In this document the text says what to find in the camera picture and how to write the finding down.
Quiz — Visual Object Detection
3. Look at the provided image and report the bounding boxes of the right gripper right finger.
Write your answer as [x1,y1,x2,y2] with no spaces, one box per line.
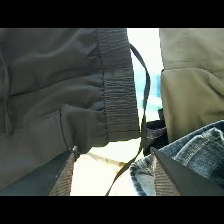
[149,146,224,197]

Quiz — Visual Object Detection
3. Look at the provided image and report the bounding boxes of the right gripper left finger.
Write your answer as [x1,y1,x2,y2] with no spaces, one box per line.
[0,145,80,197]

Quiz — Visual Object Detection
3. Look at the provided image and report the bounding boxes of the dark grey pants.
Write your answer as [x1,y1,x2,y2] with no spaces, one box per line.
[0,28,152,197]

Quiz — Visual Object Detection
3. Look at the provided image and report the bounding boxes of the blue jeans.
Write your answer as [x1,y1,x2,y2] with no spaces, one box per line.
[129,120,224,197]

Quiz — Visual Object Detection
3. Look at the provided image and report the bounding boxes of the black garment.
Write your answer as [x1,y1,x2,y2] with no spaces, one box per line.
[142,108,170,157]

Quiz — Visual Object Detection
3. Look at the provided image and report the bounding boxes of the khaki garment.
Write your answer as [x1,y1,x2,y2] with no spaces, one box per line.
[158,28,224,143]

